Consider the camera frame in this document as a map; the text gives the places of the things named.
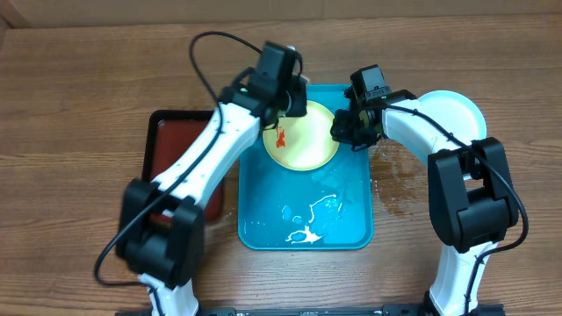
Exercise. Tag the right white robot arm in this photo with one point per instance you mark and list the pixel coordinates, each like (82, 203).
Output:
(472, 202)

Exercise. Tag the black tray with red water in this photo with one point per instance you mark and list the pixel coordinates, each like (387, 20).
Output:
(170, 134)

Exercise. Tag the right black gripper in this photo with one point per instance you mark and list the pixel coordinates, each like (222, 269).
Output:
(344, 127)

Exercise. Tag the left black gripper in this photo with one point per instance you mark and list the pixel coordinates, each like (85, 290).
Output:
(299, 106)

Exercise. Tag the green plate with ketchup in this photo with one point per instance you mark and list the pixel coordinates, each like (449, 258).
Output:
(303, 143)

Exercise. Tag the light blue plate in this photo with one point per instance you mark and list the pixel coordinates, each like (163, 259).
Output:
(456, 113)

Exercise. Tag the teal plastic serving tray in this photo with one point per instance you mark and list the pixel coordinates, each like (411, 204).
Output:
(328, 208)

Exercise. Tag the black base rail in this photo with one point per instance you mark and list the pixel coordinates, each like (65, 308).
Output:
(307, 311)

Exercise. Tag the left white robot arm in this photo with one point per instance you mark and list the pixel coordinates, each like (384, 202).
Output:
(161, 225)

